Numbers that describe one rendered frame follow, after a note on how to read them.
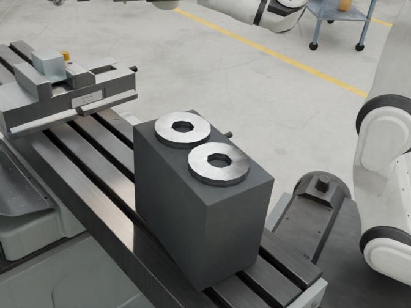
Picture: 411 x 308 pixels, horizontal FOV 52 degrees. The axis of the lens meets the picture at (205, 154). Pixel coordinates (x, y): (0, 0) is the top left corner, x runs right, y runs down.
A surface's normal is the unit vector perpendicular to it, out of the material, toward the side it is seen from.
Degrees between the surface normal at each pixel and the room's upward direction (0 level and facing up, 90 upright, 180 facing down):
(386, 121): 90
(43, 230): 90
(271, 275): 0
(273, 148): 0
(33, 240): 90
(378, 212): 90
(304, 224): 0
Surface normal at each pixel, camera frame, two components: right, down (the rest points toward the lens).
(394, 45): -0.40, 0.80
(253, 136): 0.07, -0.80
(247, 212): 0.55, 0.53
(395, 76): -0.48, 0.49
